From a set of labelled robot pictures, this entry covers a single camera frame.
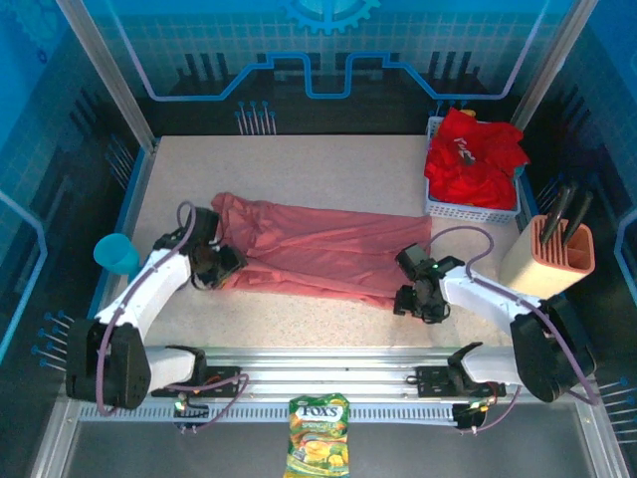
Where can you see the pink t-shirt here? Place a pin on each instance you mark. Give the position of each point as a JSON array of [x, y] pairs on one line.
[[323, 239]]

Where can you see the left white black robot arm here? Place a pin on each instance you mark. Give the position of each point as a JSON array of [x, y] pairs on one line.
[[149, 289]]

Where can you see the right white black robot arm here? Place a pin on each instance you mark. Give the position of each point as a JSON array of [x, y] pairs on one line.
[[488, 294]]

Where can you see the white plastic basket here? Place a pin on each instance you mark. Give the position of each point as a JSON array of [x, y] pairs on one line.
[[468, 214]]

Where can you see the teal plastic goblet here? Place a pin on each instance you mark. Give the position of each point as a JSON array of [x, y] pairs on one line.
[[114, 254]]

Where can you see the beige pink knife block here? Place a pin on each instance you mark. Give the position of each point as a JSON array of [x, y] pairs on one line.
[[532, 274]]

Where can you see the plain red t-shirt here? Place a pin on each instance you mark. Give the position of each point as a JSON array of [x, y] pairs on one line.
[[473, 191]]

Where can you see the black connector module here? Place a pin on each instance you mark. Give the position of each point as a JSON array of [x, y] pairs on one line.
[[191, 413], [468, 418]]

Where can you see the green Fox's candy bag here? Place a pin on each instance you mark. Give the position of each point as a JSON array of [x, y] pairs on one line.
[[318, 438]]

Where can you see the teal cloth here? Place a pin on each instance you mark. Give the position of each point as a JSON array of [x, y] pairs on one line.
[[521, 168]]

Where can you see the red t-shirt with white print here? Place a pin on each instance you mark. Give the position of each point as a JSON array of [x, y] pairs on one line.
[[458, 127]]

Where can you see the yellow cloth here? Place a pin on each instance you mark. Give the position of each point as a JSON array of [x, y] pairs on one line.
[[468, 112]]

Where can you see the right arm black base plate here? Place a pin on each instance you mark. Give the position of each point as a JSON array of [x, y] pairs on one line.
[[430, 381]]

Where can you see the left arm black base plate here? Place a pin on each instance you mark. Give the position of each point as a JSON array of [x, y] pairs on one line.
[[224, 381]]

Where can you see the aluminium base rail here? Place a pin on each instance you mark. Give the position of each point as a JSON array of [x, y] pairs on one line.
[[323, 371]]

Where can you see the aluminium frame post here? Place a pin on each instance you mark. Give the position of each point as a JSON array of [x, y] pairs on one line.
[[551, 65], [110, 74]]

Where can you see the aluminium outer frame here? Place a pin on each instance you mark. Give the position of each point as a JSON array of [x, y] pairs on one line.
[[57, 448]]

